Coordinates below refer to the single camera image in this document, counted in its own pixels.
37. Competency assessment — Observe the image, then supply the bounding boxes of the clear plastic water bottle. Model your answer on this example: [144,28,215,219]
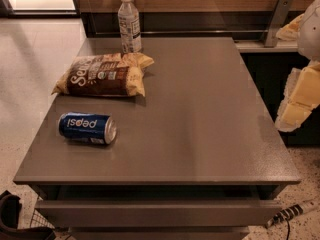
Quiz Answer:
[118,0,142,53]

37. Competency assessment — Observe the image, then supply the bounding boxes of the metal shelf bracket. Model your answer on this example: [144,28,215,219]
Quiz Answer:
[264,0,293,48]

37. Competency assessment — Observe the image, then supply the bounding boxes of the blue pepsi can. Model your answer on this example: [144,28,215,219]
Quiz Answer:
[58,112,117,145]

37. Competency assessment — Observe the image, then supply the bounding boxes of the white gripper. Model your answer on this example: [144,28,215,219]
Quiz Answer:
[275,0,320,132]

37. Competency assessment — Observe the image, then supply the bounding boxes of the brown yellow chip bag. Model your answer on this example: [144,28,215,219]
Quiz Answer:
[52,53,154,97]

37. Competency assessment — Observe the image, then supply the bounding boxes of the grey drawer cabinet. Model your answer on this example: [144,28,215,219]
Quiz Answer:
[15,38,300,240]

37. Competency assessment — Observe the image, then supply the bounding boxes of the wire basket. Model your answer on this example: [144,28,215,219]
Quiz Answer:
[29,208,54,229]

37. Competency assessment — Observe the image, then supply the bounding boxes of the black bag on floor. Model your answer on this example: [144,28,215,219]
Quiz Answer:
[0,190,55,240]

